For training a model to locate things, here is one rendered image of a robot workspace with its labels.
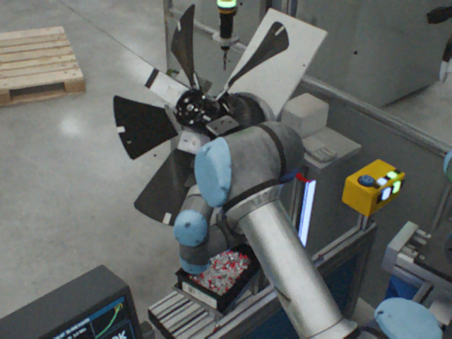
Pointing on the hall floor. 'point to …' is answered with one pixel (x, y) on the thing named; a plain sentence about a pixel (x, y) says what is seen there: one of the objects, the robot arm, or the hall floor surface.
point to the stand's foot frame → (186, 315)
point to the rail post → (358, 281)
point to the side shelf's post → (298, 198)
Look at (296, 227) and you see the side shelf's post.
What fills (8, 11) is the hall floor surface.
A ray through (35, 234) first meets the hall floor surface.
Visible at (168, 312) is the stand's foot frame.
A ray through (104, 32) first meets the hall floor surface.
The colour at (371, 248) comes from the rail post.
